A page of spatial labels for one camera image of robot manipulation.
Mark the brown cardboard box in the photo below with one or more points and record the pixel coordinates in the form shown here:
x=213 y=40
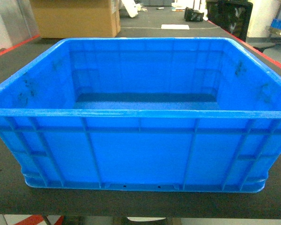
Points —
x=77 y=18

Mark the white flat paper pad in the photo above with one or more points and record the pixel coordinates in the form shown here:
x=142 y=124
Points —
x=175 y=27

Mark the small black box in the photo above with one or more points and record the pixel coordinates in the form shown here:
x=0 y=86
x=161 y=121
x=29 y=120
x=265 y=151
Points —
x=192 y=15

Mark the large blue plastic crate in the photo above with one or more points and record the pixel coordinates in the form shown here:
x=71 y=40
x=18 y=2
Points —
x=144 y=114

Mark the white object on far table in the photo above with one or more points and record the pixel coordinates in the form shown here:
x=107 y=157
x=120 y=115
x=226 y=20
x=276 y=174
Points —
x=131 y=7

